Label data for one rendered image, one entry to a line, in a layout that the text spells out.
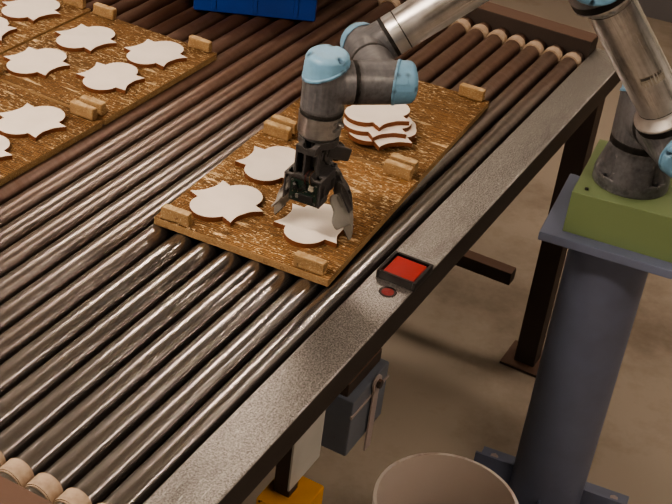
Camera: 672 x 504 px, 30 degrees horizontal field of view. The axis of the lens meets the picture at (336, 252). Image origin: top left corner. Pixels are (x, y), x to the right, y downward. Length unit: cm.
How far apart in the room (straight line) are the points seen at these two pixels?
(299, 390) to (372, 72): 54
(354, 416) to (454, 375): 143
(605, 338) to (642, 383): 98
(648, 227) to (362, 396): 71
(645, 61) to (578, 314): 64
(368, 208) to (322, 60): 40
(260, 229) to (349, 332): 30
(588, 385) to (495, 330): 99
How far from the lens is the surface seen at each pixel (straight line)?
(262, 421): 188
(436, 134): 265
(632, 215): 248
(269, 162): 244
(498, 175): 258
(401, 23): 221
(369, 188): 242
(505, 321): 374
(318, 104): 209
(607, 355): 271
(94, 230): 228
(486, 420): 338
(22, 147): 248
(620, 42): 220
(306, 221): 227
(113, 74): 275
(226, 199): 231
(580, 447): 287
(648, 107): 229
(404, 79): 211
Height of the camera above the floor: 216
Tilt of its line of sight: 33 degrees down
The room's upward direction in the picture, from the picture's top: 7 degrees clockwise
